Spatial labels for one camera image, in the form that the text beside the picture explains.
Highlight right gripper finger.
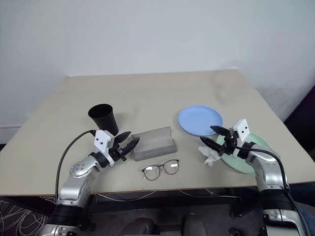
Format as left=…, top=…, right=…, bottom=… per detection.
left=209, top=125, right=232, bottom=136
left=199, top=137, right=222, bottom=152

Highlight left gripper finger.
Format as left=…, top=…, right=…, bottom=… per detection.
left=122, top=137, right=140, bottom=156
left=114, top=131, right=132, bottom=144

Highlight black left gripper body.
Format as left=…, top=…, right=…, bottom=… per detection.
left=108, top=137, right=129, bottom=162

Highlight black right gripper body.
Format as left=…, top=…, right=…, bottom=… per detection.
left=220, top=127, right=240, bottom=156

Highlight white tissue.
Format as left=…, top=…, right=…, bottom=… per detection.
left=198, top=145, right=222, bottom=168

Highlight light green plate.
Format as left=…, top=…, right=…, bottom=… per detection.
left=216, top=132, right=272, bottom=175

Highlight light blue plate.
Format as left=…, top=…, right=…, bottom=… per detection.
left=178, top=105, right=224, bottom=137

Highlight grey glasses case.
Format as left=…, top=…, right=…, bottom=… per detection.
left=131, top=126, right=178, bottom=162

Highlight black plastic cup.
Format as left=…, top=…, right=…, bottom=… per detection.
left=88, top=104, right=120, bottom=137

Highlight brown round-frame glasses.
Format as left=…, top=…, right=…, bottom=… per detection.
left=141, top=159, right=180, bottom=182

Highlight grey rounded shape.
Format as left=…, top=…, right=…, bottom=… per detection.
left=181, top=212, right=210, bottom=236
left=123, top=217, right=161, bottom=236

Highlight black bag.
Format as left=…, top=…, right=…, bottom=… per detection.
left=283, top=85, right=315, bottom=183

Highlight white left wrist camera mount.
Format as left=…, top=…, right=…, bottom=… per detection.
left=93, top=130, right=114, bottom=154

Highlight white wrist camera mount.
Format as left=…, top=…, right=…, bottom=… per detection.
left=93, top=130, right=114, bottom=154
left=230, top=118, right=250, bottom=158

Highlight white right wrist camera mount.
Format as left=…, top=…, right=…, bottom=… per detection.
left=230, top=118, right=250, bottom=158

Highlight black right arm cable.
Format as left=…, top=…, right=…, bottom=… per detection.
left=233, top=146, right=310, bottom=236

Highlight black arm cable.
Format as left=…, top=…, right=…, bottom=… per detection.
left=233, top=146, right=310, bottom=236
left=55, top=129, right=97, bottom=200

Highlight thin white wire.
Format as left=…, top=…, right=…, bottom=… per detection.
left=178, top=188, right=241, bottom=199
left=95, top=190, right=158, bottom=203

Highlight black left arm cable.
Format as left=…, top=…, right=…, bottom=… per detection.
left=55, top=129, right=97, bottom=200

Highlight black table frame bar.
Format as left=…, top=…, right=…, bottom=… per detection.
left=0, top=188, right=261, bottom=218

